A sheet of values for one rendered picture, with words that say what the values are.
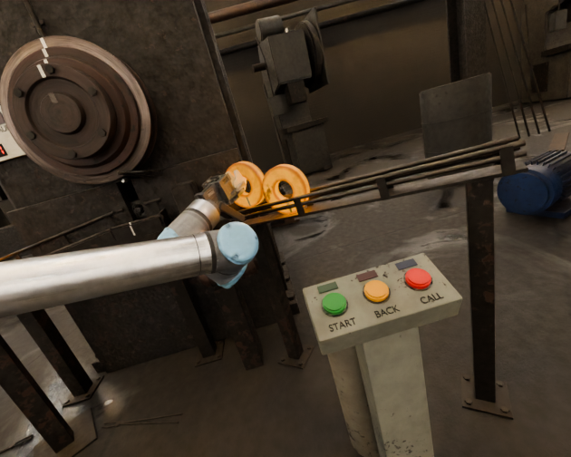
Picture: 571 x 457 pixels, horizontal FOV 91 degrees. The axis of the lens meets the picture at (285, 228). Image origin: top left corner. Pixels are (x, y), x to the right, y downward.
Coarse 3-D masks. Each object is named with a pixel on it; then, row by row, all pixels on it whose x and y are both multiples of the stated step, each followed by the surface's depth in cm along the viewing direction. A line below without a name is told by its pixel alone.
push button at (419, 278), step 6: (408, 270) 49; (414, 270) 48; (420, 270) 48; (408, 276) 48; (414, 276) 48; (420, 276) 47; (426, 276) 47; (408, 282) 47; (414, 282) 47; (420, 282) 46; (426, 282) 46; (420, 288) 47
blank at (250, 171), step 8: (232, 168) 92; (240, 168) 90; (248, 168) 89; (256, 168) 90; (248, 176) 90; (256, 176) 89; (264, 176) 91; (256, 184) 90; (256, 192) 91; (240, 200) 96; (248, 200) 94; (256, 200) 92
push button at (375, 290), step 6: (372, 282) 48; (378, 282) 48; (366, 288) 48; (372, 288) 47; (378, 288) 47; (384, 288) 47; (366, 294) 47; (372, 294) 47; (378, 294) 46; (384, 294) 46; (372, 300) 47; (378, 300) 46
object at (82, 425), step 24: (0, 336) 95; (0, 360) 92; (0, 384) 93; (24, 384) 97; (24, 408) 97; (48, 408) 101; (48, 432) 102; (72, 432) 110; (48, 456) 104; (72, 456) 102
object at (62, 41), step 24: (24, 48) 88; (96, 48) 90; (120, 72) 93; (0, 96) 91; (144, 96) 96; (144, 120) 98; (24, 144) 96; (144, 144) 101; (48, 168) 99; (120, 168) 102
